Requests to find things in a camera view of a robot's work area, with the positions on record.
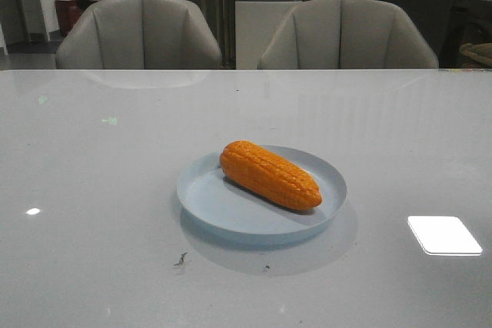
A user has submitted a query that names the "grey right upholstered chair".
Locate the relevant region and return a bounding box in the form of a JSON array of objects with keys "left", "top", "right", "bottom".
[{"left": 258, "top": 0, "right": 438, "bottom": 70}]

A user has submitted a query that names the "grey left upholstered chair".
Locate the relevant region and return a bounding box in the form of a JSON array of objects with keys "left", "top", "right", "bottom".
[{"left": 55, "top": 0, "right": 222, "bottom": 70}]

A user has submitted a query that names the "brown cushioned sofa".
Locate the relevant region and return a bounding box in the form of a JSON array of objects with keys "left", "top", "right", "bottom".
[{"left": 459, "top": 42, "right": 492, "bottom": 68}]

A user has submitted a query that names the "white cabinet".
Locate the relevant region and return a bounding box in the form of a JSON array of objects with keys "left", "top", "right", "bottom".
[{"left": 234, "top": 0, "right": 307, "bottom": 70}]

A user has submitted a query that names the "grey upholstered chair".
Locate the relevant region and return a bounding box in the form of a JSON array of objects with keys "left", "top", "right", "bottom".
[
  {"left": 258, "top": 0, "right": 438, "bottom": 70},
  {"left": 55, "top": 0, "right": 222, "bottom": 70}
]

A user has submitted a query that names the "orange corn cob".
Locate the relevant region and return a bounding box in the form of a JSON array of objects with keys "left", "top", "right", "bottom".
[{"left": 219, "top": 141, "right": 322, "bottom": 210}]

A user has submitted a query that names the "red bin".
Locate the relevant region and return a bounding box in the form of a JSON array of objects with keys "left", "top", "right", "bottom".
[{"left": 55, "top": 0, "right": 82, "bottom": 37}]

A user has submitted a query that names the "light blue plate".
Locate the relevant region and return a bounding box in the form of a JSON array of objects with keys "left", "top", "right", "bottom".
[{"left": 177, "top": 145, "right": 347, "bottom": 246}]

